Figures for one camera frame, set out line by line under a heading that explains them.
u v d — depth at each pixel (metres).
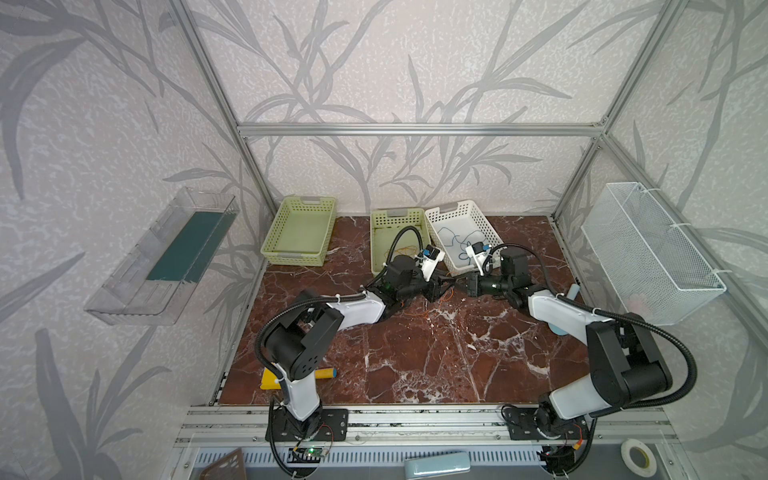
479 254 0.80
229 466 0.68
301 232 1.15
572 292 0.96
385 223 1.15
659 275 0.63
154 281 0.63
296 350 0.47
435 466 0.65
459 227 1.16
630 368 0.44
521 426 0.73
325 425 0.73
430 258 0.77
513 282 0.71
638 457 0.69
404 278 0.73
